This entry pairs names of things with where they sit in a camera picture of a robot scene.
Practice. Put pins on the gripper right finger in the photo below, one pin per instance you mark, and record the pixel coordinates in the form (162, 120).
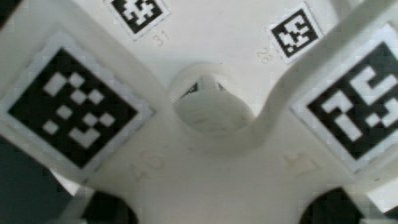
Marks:
(331, 209)

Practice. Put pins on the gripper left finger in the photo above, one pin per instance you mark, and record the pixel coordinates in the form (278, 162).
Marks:
(97, 208)

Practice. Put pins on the white table leg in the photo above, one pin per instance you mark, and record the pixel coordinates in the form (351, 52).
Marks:
(210, 106)

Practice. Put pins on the white cross table base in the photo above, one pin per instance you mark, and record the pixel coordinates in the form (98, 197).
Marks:
(73, 122)

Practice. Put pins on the white round table top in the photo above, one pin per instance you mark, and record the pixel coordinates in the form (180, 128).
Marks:
(290, 43)

